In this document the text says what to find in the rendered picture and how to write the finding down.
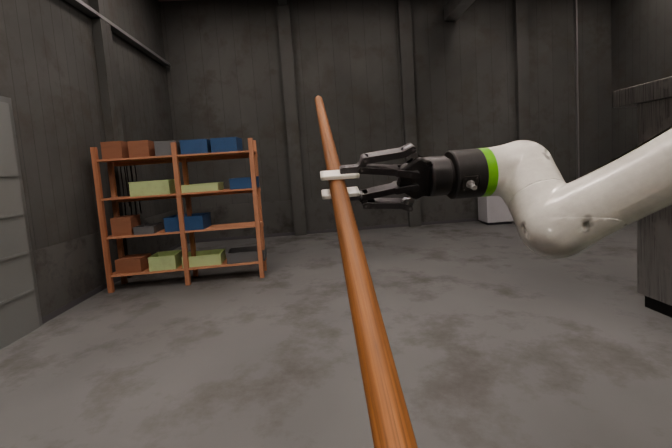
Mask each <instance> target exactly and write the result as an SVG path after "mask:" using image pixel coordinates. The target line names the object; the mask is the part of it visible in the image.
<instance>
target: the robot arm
mask: <svg viewBox="0 0 672 448"><path fill-rule="evenodd" d="M405 157H406V158H411V159H409V160H408V161H407V162H405V163H404V164H403V165H400V164H393V165H385V164H371V163H377V162H383V161H389V160H395V159H401V158H405ZM359 173H360V174H371V175H388V176H396V177H398V179H397V181H393V182H392V183H389V184H384V185H380V186H375V187H371V188H366V189H362V190H359V189H358V187H357V186H355V187H347V191H348V194H349V198H350V201H354V200H359V201H360V202H361V204H362V206H363V208H364V209H402V210H405V211H408V212H411V211H413V207H412V206H413V204H414V202H415V200H416V199H420V198H421V197H424V196H430V197H432V196H444V195H447V196H448V197H449V198H450V199H462V198H474V197H486V196H500V197H501V198H502V199H503V200H504V202H505V204H506V205H507V207H508V209H509V211H510V213H511V215H512V218H513V220H514V222H515V225H516V227H517V230H518V233H519V236H520V238H521V240H522V241H523V243H524V244H525V245H526V246H527V247H528V248H529V249H530V250H532V251H533V252H535V253H536V254H538V255H541V256H544V257H547V258H555V259H559V258H567V257H570V256H573V255H575V254H577V253H579V252H581V251H582V250H584V249H586V248H587V247H589V246H591V245H592V244H594V243H596V242H598V241H599V240H601V239H603V238H605V237H607V236H608V235H610V234H612V233H614V232H616V231H618V230H620V229H621V228H623V227H625V226H626V225H630V224H632V223H634V222H636V221H638V220H640V219H642V218H644V217H646V216H648V215H651V214H653V213H655V212H657V211H659V210H661V209H663V208H666V207H668V206H670V205H672V126H671V127H670V128H668V129H666V130H665V131H663V132H661V133H660V134H658V135H656V136H654V137H653V138H651V139H649V140H648V141H646V142H644V143H642V144H641V145H639V146H637V147H635V148H634V149H632V150H630V151H628V152H626V153H625V154H623V155H621V156H619V157H617V158H615V159H613V160H612V161H610V162H608V163H606V164H604V165H602V166H600V167H598V168H596V169H594V170H592V171H590V172H588V174H586V175H584V176H582V177H580V178H578V179H576V180H574V181H572V182H569V183H566V182H565V181H564V179H563V177H562V175H561V173H560V171H559V170H558V168H557V166H556V164H555V162H554V160H553V158H552V156H551V154H550V153H549V151H548V150H547V149H546V148H545V147H543V146H542V145H540V144H538V143H536V142H533V141H529V140H517V141H513V142H510V143H507V144H503V145H499V146H494V147H487V148H474V149H460V150H449V151H447V152H446V153H445V154H444V155H442V156H429V157H422V156H420V155H417V152H416V147H415V146H414V145H413V144H412V143H407V144H405V145H404V146H402V147H399V148H393V149H387V150H381V151H375V152H369V153H363V154H361V155H360V160H359V162H357V163H356V164H352V165H341V166H340V170H329V171H320V178H321V181H325V180H339V179H354V178H360V175H359ZM403 193H405V194H406V195H408V196H409V197H403V199H402V198H379V197H383V196H388V195H392V194H397V195H398V194H403Z"/></svg>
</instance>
